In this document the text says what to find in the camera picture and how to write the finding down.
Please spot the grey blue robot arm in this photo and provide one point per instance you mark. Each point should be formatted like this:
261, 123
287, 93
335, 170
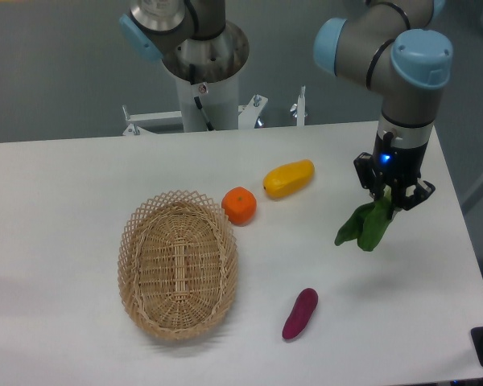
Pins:
389, 50

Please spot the orange tangerine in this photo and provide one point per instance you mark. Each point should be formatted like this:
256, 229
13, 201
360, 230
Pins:
239, 205

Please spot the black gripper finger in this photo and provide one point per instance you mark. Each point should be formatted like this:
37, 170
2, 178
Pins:
406, 198
370, 177

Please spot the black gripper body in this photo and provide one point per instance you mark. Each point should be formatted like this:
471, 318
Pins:
398, 164

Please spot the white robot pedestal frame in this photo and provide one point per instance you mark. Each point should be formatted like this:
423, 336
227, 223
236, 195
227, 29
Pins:
203, 107

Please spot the green leafy vegetable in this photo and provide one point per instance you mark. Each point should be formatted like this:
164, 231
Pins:
367, 225

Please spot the purple sweet potato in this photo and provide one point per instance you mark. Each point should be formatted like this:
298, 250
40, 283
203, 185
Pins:
301, 313

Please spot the oval wicker basket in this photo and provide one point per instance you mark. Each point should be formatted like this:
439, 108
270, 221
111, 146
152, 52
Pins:
177, 265

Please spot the yellow mango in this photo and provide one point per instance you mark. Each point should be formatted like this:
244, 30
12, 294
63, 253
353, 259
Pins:
287, 179

